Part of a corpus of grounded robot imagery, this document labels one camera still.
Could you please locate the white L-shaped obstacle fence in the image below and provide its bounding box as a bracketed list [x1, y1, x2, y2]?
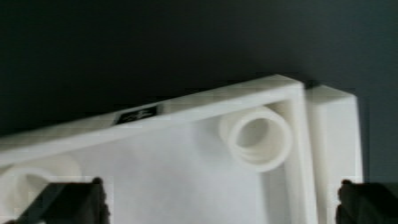
[305, 85, 363, 224]

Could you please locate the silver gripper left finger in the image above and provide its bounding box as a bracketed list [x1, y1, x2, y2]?
[15, 177, 109, 224]

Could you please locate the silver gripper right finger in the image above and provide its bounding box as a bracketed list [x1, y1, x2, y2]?
[335, 180, 398, 224]

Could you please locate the white square table top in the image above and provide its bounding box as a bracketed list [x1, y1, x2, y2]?
[0, 75, 317, 224]

